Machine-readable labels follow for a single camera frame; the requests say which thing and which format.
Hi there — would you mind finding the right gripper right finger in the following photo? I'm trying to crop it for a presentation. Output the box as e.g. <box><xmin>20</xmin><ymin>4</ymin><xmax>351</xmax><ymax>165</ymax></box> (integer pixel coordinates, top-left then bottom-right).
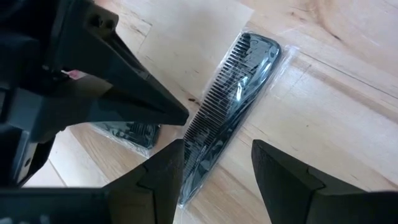
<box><xmin>251</xmin><ymin>139</ymin><xmax>326</xmax><ymax>224</ymax></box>

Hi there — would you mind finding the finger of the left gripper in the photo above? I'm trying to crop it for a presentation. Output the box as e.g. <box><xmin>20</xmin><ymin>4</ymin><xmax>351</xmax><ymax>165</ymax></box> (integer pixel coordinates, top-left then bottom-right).
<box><xmin>7</xmin><ymin>77</ymin><xmax>184</xmax><ymax>142</ymax></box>
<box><xmin>53</xmin><ymin>0</ymin><xmax>190</xmax><ymax>127</ymax></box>

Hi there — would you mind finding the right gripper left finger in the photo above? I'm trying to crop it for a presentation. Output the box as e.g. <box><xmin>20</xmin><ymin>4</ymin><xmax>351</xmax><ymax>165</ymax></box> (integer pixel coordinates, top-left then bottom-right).
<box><xmin>104</xmin><ymin>138</ymin><xmax>187</xmax><ymax>224</ymax></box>

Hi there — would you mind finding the black comb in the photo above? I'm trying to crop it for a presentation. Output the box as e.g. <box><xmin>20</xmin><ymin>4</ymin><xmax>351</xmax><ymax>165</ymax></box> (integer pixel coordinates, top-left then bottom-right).
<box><xmin>91</xmin><ymin>121</ymin><xmax>162</xmax><ymax>151</ymax></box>
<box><xmin>177</xmin><ymin>30</ymin><xmax>283</xmax><ymax>206</ymax></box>

